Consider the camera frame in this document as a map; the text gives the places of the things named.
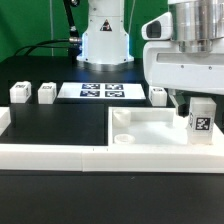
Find white U-shaped fence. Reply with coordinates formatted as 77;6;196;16
0;106;224;174

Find white marker sheet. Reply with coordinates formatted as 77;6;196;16
58;82;145;100

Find black cables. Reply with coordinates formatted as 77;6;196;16
13;37;83;57

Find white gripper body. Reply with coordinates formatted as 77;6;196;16
141;0;224;95

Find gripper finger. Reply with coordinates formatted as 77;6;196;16
168;89;189;117

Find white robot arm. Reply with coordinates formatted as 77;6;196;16
77;0;224;95

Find white square tabletop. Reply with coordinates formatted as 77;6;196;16
108;107;224;146

